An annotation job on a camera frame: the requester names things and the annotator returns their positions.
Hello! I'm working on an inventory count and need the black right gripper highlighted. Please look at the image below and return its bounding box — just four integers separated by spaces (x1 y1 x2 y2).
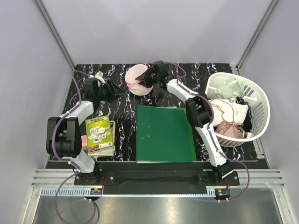
135 67 159 89

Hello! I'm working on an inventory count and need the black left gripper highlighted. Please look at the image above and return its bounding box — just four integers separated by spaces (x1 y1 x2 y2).
95 79 125 103

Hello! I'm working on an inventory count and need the white mesh laundry bag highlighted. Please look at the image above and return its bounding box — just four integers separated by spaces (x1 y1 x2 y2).
125 64 154 96

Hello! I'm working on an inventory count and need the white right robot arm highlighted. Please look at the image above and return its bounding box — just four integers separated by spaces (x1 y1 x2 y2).
135 61 233 185

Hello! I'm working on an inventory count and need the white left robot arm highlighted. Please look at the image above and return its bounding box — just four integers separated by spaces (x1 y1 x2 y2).
46 76 125 185

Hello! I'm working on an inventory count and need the white bra in basket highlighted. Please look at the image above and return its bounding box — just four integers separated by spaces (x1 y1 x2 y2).
209 98 248 127

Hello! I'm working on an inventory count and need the dusty pink bra in basket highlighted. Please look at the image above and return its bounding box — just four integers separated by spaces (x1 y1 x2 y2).
215 121 246 139

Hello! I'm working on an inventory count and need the white laundry basket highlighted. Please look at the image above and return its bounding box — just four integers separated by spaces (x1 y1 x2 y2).
205 72 270 147

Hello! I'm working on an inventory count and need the black marble pattern mat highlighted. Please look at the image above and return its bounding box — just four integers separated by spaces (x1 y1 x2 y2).
61 63 269 169

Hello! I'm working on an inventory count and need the lime green book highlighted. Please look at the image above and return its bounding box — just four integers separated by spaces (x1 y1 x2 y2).
85 115 114 154

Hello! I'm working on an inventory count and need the pink small box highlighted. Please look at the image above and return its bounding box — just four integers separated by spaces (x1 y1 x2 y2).
81 135 88 151

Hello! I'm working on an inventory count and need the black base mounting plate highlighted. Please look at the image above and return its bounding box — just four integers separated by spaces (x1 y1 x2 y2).
74 161 240 186

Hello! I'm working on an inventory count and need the mint green garment in basket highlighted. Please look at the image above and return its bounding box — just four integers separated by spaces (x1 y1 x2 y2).
214 77 244 99

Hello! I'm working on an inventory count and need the black garment in basket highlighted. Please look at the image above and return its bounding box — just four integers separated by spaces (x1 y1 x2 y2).
239 98 253 132

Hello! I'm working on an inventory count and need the green ring binder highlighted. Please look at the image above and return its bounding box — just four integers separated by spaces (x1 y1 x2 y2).
136 105 196 164

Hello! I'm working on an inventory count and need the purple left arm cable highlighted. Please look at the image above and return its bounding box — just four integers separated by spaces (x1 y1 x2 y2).
52 70 100 224

